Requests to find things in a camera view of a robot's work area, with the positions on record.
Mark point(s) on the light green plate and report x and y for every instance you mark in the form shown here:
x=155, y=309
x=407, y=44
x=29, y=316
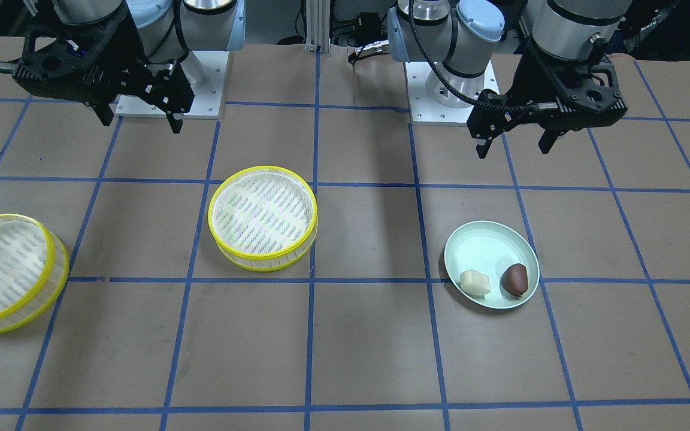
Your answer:
x=490, y=248

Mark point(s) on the white bun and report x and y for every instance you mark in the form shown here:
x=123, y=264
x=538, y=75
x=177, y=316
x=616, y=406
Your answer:
x=474, y=283

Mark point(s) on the aluminium frame post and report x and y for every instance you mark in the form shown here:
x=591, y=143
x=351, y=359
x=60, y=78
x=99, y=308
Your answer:
x=317, y=26

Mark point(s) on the brown bun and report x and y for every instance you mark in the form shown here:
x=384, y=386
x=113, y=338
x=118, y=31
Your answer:
x=515, y=280

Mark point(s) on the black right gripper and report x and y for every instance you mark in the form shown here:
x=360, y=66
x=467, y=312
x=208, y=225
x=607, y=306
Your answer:
x=131, y=55

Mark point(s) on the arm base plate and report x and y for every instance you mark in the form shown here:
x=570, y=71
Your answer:
x=206, y=72
x=433, y=104

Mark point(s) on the yellow steamer basket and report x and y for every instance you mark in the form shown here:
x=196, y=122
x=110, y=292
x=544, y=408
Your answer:
x=34, y=268
x=263, y=218

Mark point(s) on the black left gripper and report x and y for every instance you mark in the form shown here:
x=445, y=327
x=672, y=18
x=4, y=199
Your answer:
x=520, y=88

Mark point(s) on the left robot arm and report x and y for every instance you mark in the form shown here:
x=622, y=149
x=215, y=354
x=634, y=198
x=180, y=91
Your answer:
x=463, y=36

